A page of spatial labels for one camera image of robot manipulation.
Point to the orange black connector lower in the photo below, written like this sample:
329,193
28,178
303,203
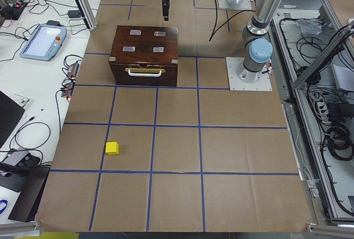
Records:
67,90

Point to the black laptop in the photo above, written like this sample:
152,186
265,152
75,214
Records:
10,115

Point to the dark wooden drawer cabinet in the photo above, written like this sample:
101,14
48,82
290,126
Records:
144,45

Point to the orange black connector upper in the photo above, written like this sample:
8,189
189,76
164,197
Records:
73,70

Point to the wooden drawer with white handle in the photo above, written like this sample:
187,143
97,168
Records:
145,74

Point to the orange black connector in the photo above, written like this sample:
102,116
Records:
73,70
67,90

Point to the yellow cube block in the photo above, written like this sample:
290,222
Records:
112,148

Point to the grey usb hub adapter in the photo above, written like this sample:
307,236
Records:
22,159

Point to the black electronics board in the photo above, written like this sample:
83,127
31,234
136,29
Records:
14,11

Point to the aluminium frame right side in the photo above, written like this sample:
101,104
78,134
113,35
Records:
315,51

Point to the white power strip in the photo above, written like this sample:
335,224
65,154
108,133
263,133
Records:
322,112

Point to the blue teach pendant tablet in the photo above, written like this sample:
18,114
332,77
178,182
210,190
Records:
44,42

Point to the black power adapter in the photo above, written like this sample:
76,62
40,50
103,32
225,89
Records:
74,14

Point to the brown paper table cover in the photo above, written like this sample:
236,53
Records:
195,157

